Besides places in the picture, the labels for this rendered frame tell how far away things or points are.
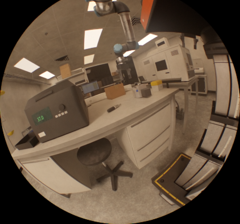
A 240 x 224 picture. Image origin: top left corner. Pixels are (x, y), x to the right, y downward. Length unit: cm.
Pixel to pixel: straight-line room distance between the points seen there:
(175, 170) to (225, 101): 71
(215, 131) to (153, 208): 92
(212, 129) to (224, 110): 8
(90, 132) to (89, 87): 210
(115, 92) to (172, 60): 95
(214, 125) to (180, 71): 102
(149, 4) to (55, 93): 50
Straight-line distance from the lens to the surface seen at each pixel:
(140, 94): 70
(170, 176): 86
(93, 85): 244
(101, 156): 66
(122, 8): 71
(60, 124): 50
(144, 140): 68
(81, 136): 42
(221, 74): 31
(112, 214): 115
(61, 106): 46
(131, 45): 72
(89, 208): 127
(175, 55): 127
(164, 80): 105
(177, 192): 83
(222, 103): 33
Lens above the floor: 108
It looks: 15 degrees down
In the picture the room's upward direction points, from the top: 16 degrees counter-clockwise
